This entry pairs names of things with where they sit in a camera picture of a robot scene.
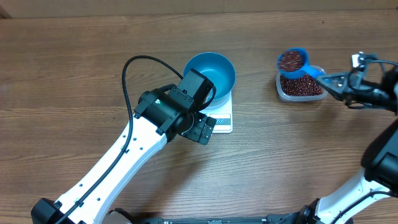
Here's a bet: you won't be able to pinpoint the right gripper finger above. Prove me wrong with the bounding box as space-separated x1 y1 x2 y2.
315 72 349 87
317 81 346 101

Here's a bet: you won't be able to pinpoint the blue plastic measuring scoop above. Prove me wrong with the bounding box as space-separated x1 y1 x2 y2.
277 47 323 79

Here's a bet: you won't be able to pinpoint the red adzuki beans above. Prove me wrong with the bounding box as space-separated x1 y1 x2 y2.
279 51 322 96

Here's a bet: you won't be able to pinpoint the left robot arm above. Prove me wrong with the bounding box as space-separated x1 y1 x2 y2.
31 69 216 223

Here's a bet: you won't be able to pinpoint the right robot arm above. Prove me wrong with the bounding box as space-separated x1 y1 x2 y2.
293 63 397 223

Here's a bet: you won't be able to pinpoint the white digital kitchen scale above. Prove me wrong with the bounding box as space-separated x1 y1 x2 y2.
201 91 233 134

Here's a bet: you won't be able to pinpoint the blue metal bowl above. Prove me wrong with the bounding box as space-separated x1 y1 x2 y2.
183 52 236 102

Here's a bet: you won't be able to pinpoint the clear plastic container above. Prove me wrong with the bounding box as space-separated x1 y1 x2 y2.
275 73 328 103

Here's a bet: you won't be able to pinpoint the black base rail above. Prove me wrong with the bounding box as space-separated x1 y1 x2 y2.
103 208 295 224

